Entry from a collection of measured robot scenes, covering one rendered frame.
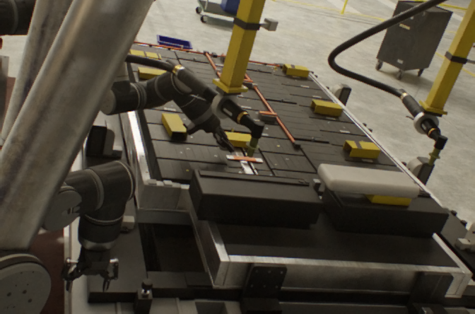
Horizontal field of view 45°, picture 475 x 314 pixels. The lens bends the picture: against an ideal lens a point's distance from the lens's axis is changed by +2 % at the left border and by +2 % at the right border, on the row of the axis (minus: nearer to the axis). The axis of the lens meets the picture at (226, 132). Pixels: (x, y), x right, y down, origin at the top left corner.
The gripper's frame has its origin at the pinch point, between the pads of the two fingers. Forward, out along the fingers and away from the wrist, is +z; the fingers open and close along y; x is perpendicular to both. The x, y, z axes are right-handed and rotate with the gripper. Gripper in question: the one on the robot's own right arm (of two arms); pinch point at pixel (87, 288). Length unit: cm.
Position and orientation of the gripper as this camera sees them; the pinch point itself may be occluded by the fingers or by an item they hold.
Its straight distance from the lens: 167.6
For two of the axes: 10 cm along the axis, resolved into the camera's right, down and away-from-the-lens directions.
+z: -2.4, 8.8, 4.1
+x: 2.8, 4.7, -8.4
